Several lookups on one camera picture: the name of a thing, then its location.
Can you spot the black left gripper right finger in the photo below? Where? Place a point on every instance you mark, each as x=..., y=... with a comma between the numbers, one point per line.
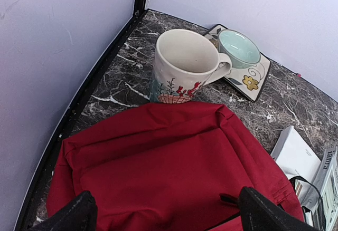
x=259, y=213

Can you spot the square floral ceramic plate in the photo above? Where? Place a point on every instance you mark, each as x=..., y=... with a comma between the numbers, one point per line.
x=250, y=81

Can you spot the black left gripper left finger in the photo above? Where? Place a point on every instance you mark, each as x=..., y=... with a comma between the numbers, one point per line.
x=79, y=214

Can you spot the white mug with coral print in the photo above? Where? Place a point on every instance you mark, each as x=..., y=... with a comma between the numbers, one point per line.
x=184, y=62

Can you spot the light green ceramic bowl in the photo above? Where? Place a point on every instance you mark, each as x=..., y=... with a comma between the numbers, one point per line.
x=241, y=50

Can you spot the red student backpack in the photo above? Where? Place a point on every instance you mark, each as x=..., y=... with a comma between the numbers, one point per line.
x=165, y=166

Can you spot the grey ianra magazine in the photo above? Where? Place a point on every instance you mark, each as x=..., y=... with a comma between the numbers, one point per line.
x=320, y=203

